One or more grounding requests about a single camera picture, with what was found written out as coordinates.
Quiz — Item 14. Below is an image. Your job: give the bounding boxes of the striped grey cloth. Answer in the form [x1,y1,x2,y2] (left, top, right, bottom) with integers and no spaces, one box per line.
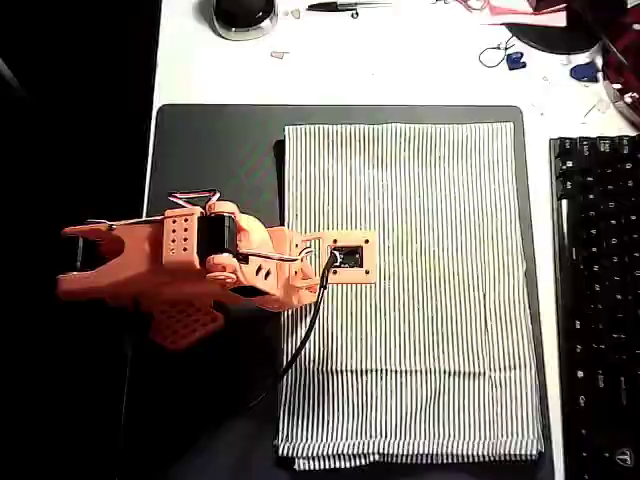
[273,122,545,472]

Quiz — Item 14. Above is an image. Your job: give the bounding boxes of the black desk mat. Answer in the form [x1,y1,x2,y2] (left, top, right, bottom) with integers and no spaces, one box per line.
[117,103,556,480]

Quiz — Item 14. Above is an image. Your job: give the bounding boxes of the round black glass jar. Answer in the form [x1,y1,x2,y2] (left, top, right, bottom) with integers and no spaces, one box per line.
[208,0,279,41]

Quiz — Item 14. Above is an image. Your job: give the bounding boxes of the black thread snips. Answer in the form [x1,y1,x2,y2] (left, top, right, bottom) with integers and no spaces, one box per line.
[305,0,394,20]

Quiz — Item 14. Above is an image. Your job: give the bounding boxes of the black keyboard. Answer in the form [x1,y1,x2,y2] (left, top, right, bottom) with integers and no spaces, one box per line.
[548,133,640,480]

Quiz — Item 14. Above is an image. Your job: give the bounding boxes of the red paper sheet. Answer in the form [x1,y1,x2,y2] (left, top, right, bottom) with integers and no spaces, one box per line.
[479,0,569,27]

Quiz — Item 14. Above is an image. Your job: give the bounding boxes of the dark round pad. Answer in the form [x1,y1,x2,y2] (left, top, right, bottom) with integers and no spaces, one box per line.
[504,19,601,55]

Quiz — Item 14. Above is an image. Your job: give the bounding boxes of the wide blue plastic part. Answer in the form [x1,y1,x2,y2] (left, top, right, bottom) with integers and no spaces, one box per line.
[569,60,601,84]

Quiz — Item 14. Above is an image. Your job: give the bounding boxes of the red plaid cloth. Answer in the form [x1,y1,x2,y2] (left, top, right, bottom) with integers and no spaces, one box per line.
[597,0,640,131]

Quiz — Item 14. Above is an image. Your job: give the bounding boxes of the black camera cable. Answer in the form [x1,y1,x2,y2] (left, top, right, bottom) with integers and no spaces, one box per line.
[239,249,341,416]

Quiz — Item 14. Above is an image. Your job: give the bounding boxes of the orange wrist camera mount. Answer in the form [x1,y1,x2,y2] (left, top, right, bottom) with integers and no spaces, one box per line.
[299,229,378,287]

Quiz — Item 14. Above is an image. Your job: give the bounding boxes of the red white servo wire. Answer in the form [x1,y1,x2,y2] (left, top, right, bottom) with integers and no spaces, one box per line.
[168,188,222,214]

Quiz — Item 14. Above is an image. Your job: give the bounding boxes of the thin black wire loop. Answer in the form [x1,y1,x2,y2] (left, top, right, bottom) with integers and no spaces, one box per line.
[478,35,517,69]

